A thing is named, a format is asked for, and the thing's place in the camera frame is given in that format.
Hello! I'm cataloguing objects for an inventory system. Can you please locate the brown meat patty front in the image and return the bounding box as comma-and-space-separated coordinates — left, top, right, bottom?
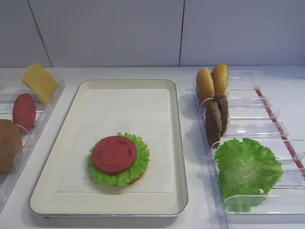
205, 102, 222, 146

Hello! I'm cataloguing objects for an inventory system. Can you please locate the brown meat patty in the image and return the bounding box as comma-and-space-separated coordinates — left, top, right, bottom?
213, 94, 229, 136
205, 102, 222, 146

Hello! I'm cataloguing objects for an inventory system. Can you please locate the green lettuce leaf on tray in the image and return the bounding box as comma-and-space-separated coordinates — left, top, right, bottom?
87, 132, 150, 185

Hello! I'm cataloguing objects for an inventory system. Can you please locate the red tomato slice on tray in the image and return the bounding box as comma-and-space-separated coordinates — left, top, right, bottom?
91, 136, 137, 174

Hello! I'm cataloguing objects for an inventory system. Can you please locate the brown meat patty rear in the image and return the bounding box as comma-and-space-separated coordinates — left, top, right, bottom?
213, 94, 229, 136

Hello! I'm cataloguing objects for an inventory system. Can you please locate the large green lettuce leaf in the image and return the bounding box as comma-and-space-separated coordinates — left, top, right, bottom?
214, 138, 283, 212

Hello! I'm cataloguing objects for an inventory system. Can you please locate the yellow cheese slice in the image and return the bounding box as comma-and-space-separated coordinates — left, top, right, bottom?
21, 62, 58, 106

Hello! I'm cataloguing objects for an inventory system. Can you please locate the red tomato slice in rack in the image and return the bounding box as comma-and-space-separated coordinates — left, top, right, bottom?
12, 93, 36, 133

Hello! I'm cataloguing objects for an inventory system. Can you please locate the white paper tray liner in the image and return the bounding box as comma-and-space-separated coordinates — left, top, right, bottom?
59, 89, 175, 193

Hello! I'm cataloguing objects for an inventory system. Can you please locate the golden bun slice left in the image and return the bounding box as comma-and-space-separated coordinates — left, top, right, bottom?
196, 67, 214, 106

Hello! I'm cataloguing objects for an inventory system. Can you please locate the golden bun slice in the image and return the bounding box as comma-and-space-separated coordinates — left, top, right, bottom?
211, 63, 229, 95
196, 67, 214, 106

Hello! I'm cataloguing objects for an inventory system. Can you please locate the bottom bun on tray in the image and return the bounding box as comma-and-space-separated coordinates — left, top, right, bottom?
107, 167, 150, 186

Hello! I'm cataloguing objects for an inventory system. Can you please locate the golden bun slice right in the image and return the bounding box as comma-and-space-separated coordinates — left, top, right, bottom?
211, 63, 229, 95

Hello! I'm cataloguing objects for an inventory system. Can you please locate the clear acrylic rack right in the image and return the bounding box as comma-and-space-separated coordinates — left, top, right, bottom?
190, 71, 305, 229

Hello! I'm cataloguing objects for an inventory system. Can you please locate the clear acrylic rack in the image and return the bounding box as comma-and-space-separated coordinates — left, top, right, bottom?
0, 78, 65, 208
190, 71, 305, 229

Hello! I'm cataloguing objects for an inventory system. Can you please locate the cream metal serving tray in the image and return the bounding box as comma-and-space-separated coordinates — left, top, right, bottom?
30, 80, 188, 217

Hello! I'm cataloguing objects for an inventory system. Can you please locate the brown bun top in rack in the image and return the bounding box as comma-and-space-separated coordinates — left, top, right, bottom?
0, 119, 22, 174

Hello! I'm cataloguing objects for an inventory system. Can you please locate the clear acrylic rack left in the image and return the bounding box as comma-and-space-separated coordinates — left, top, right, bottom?
0, 78, 65, 208

